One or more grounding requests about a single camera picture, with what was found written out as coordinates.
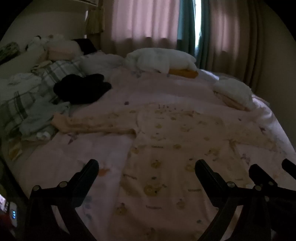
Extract cream printed baby romper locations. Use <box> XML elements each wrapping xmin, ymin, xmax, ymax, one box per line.
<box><xmin>51</xmin><ymin>102</ymin><xmax>278</xmax><ymax>241</ymax></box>

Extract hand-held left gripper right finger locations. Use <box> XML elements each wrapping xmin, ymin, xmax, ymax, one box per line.
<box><xmin>195</xmin><ymin>159</ymin><xmax>272</xmax><ymax>241</ymax></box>

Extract yellow fringed curtain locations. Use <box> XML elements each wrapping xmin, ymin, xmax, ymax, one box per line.
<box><xmin>85</xmin><ymin>6</ymin><xmax>105</xmax><ymax>35</ymax></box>

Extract pink printed blanket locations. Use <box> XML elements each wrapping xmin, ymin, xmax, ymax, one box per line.
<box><xmin>14</xmin><ymin>67</ymin><xmax>296</xmax><ymax>241</ymax></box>

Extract light blue garment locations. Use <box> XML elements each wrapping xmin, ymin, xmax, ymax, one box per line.
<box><xmin>20</xmin><ymin>96</ymin><xmax>71</xmax><ymax>137</ymax></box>

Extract small white socks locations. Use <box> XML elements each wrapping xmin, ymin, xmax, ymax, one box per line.
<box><xmin>36</xmin><ymin>131</ymin><xmax>51</xmax><ymax>141</ymax></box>

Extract black garment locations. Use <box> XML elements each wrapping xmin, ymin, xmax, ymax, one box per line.
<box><xmin>54</xmin><ymin>74</ymin><xmax>112</xmax><ymax>104</ymax></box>

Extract device with blue lights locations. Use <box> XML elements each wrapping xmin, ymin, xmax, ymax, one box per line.
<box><xmin>0</xmin><ymin>195</ymin><xmax>19</xmax><ymax>229</ymax></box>

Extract plaid blanket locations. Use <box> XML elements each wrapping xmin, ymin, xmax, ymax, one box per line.
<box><xmin>0</xmin><ymin>59</ymin><xmax>86</xmax><ymax>139</ymax></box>

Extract beige curtain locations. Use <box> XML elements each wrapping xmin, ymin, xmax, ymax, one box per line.
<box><xmin>203</xmin><ymin>0</ymin><xmax>296</xmax><ymax>98</ymax></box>

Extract dark pillow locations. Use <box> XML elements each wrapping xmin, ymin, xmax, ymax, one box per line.
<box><xmin>72</xmin><ymin>38</ymin><xmax>97</xmax><ymax>55</ymax></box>

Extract white folded towel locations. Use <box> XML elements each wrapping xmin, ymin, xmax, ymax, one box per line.
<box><xmin>213</xmin><ymin>77</ymin><xmax>255</xmax><ymax>110</ymax></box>

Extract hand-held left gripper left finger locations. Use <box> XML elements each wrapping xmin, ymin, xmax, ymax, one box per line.
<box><xmin>24</xmin><ymin>159</ymin><xmax>100</xmax><ymax>241</ymax></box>

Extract pink curtain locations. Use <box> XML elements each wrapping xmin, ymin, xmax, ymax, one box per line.
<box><xmin>102</xmin><ymin>0</ymin><xmax>181</xmax><ymax>58</ymax></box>

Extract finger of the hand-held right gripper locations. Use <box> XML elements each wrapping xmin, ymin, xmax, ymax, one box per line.
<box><xmin>281</xmin><ymin>159</ymin><xmax>296</xmax><ymax>181</ymax></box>
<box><xmin>248</xmin><ymin>164</ymin><xmax>281</xmax><ymax>197</ymax></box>

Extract white printed garment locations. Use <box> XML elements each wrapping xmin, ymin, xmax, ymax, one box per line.
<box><xmin>8</xmin><ymin>73</ymin><xmax>42</xmax><ymax>87</ymax></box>

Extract grey white pillow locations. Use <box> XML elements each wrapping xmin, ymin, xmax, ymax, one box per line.
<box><xmin>79</xmin><ymin>54</ymin><xmax>125</xmax><ymax>75</ymax></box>

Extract yellow cushion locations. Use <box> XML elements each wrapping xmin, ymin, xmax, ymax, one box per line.
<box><xmin>168</xmin><ymin>68</ymin><xmax>199</xmax><ymax>80</ymax></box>

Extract green patterned cloth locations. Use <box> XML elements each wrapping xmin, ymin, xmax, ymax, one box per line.
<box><xmin>0</xmin><ymin>42</ymin><xmax>20</xmax><ymax>64</ymax></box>

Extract teal curtain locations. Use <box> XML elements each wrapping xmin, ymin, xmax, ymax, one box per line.
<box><xmin>177</xmin><ymin>0</ymin><xmax>211</xmax><ymax>70</ymax></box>

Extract white plush toy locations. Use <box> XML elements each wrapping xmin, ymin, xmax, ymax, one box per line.
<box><xmin>25</xmin><ymin>35</ymin><xmax>65</xmax><ymax>50</ymax></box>

